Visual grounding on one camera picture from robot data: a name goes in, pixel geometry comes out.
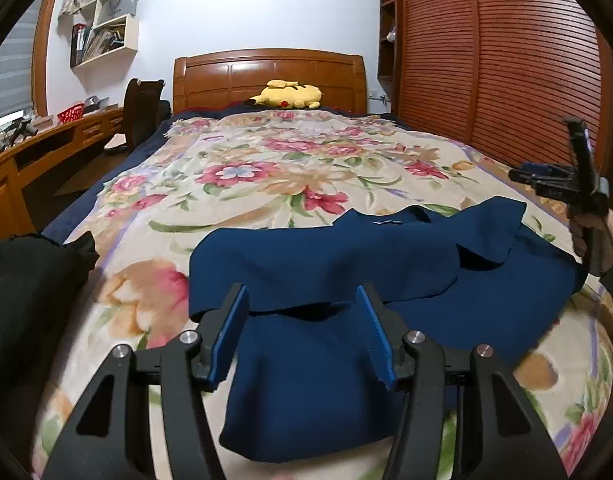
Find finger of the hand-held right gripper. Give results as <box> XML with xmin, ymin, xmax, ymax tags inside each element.
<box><xmin>507</xmin><ymin>160</ymin><xmax>574</xmax><ymax>199</ymax></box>
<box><xmin>563</xmin><ymin>116</ymin><xmax>598</xmax><ymax>181</ymax></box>

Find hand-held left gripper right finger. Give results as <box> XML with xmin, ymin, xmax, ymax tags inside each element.
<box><xmin>355</xmin><ymin>282</ymin><xmax>570</xmax><ymax>480</ymax></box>

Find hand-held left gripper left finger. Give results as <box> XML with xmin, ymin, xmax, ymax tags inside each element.
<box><xmin>44</xmin><ymin>282</ymin><xmax>250</xmax><ymax>480</ymax></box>

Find navy blue suit jacket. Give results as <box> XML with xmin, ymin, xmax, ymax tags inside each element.
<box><xmin>189</xmin><ymin>195</ymin><xmax>590</xmax><ymax>463</ymax></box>

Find person's right hand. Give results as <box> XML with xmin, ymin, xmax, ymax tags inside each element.
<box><xmin>569</xmin><ymin>207</ymin><xmax>613</xmax><ymax>277</ymax></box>

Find wooden louvered wardrobe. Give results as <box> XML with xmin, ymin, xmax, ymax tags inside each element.
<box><xmin>377</xmin><ymin>0</ymin><xmax>613</xmax><ymax>183</ymax></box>

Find floral bed sheet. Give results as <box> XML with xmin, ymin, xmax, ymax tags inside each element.
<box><xmin>30</xmin><ymin>109</ymin><xmax>613</xmax><ymax>480</ymax></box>

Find black folded clothing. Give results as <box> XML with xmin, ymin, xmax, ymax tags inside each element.
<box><xmin>0</xmin><ymin>230</ymin><xmax>100</xmax><ymax>411</ymax></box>

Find dark wooden chair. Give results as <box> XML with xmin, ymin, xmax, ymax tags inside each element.
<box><xmin>103</xmin><ymin>78</ymin><xmax>172</xmax><ymax>157</ymax></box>

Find yellow plush toy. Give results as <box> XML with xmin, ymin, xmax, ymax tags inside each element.
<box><xmin>245</xmin><ymin>79</ymin><xmax>322</xmax><ymax>110</ymax></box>

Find wooden bed headboard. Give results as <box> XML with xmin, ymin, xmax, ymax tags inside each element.
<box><xmin>173</xmin><ymin>49</ymin><xmax>368</xmax><ymax>116</ymax></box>

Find red basket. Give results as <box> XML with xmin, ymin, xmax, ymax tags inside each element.
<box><xmin>57</xmin><ymin>103</ymin><xmax>86</xmax><ymax>124</ymax></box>

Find wooden desk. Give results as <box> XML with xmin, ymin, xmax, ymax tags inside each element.
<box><xmin>0</xmin><ymin>105</ymin><xmax>128</xmax><ymax>252</ymax></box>

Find grey window blind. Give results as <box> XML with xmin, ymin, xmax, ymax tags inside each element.
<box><xmin>0</xmin><ymin>0</ymin><xmax>43</xmax><ymax>127</ymax></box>

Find white wall shelf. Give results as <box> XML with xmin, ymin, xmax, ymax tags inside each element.
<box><xmin>69</xmin><ymin>0</ymin><xmax>146</xmax><ymax>69</ymax></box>

